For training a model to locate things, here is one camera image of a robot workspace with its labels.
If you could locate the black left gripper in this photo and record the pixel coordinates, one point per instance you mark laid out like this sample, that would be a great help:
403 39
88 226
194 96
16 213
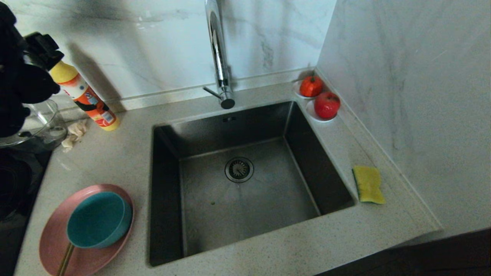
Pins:
23 80

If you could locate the orange detergent bottle yellow cap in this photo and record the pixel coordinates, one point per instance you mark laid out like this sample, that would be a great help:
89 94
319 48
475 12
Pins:
86 97

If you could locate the chrome kitchen faucet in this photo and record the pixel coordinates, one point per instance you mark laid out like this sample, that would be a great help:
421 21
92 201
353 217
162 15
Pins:
221 73

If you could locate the yellow sponge green backing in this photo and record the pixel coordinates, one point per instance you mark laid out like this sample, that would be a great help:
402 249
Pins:
369 186

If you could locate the stainless steel sink basin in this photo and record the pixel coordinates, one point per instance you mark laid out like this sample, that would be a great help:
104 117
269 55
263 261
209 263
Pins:
268 203

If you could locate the clear glass jug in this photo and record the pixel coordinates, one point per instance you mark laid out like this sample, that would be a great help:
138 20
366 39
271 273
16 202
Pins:
46 126

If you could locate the crumpled beige tissue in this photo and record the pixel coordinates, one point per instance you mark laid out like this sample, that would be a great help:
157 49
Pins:
76 132

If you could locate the black stove cooktop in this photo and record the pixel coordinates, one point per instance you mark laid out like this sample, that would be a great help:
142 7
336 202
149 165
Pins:
17 191

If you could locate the teal bowl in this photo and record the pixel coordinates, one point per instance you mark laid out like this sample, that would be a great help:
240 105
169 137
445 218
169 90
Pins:
96 220

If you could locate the pink plate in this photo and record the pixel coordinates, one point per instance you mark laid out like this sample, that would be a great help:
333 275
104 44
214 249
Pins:
51 237

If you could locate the round metal drain strainer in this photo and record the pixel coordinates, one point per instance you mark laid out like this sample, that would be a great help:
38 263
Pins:
239 169

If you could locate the small white dish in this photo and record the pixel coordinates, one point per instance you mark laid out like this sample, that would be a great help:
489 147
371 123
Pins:
295 90
311 114

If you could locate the red tomato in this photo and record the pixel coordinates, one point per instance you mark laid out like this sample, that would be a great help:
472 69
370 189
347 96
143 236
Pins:
310 86

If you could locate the red apple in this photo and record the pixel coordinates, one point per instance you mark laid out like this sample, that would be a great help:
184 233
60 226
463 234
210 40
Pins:
327 105

